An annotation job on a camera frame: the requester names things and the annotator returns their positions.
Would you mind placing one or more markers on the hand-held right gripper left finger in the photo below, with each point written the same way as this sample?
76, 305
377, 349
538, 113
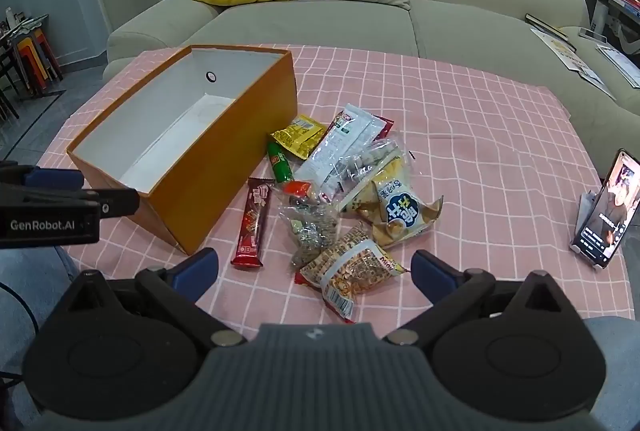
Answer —
197, 268

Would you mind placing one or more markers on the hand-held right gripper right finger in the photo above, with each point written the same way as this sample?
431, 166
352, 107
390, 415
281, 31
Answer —
430, 272

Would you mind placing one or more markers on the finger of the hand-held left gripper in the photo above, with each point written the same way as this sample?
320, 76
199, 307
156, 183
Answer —
117, 202
55, 178

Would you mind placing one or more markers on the yellow chips bag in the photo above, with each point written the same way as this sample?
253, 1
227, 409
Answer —
400, 211

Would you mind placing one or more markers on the dark red chocolate bar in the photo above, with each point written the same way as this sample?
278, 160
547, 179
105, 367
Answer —
252, 226

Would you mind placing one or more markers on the orange printed peanut packet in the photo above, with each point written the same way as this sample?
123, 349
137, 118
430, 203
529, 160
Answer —
350, 271

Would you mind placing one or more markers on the orange cardboard box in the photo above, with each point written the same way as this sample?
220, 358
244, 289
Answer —
215, 171

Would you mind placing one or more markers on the clear bag of seeds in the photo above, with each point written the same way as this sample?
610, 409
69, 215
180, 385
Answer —
310, 236

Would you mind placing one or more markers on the clear bag of white candies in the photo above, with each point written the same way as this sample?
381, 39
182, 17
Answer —
367, 161

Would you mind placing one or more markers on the green sausage stick packet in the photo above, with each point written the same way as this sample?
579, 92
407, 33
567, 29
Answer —
280, 163

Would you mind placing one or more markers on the red biscuit packet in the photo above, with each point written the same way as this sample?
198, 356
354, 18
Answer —
385, 126

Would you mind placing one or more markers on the white long snack packet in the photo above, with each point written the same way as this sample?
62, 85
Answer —
335, 146

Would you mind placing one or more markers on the yellow snack packet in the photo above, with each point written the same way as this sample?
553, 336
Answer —
297, 136

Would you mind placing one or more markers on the person's left leg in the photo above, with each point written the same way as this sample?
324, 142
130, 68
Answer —
30, 271

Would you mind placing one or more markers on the person's leg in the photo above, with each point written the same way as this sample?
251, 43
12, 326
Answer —
30, 271
617, 361

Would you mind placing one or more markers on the black chair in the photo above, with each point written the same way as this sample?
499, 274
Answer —
7, 81

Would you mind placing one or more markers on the stack of coloured stools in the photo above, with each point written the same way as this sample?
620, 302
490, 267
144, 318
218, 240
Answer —
37, 61

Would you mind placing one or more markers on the pink checked tablecloth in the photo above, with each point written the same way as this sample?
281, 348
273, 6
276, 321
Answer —
500, 161

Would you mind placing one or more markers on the dining table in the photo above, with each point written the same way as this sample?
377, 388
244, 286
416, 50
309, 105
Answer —
22, 26

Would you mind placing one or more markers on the black smartphone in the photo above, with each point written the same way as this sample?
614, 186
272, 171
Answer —
612, 211

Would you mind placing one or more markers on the person's right leg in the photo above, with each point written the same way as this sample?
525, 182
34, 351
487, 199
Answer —
617, 361

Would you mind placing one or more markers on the open magazine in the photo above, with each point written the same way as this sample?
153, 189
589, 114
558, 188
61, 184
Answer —
570, 56

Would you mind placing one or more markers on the beige sofa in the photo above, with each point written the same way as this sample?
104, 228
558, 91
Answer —
325, 26

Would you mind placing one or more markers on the dark book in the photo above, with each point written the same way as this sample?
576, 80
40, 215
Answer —
547, 26

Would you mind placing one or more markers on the thin magazine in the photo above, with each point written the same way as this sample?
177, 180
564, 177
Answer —
622, 63

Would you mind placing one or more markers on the white smartphone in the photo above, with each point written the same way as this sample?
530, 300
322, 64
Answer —
592, 34

